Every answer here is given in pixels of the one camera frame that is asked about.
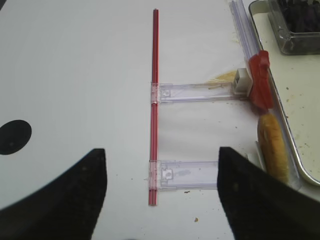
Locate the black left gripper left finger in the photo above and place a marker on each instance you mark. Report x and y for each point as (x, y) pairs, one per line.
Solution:
(67, 208)

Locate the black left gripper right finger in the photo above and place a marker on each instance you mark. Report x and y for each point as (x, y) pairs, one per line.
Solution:
(259, 207)

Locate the upright bun half left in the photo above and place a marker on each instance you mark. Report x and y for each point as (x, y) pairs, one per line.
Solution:
(271, 143)

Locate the black round table hole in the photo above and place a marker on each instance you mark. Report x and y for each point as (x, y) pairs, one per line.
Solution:
(14, 135)

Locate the clear track lower left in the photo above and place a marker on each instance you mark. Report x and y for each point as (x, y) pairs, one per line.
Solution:
(169, 175)

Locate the clear track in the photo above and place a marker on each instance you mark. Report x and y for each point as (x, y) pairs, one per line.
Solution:
(165, 93)
(169, 175)

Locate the white pusher block left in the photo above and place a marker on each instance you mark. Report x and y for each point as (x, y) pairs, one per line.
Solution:
(242, 83)

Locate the cream metal serving tray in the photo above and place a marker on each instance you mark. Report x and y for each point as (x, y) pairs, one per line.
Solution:
(295, 79)

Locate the clear track upper left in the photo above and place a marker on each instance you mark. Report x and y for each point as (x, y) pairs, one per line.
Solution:
(165, 93)

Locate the clear plastic salad container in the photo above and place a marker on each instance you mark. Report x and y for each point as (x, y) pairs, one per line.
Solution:
(290, 43)

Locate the purple cabbage shreds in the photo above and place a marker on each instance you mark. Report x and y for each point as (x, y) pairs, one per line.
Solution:
(301, 16)

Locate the red rail left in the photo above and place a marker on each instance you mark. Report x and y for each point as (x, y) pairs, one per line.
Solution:
(153, 153)

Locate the clear long rail left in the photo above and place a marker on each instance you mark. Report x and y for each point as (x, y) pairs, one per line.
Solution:
(250, 47)

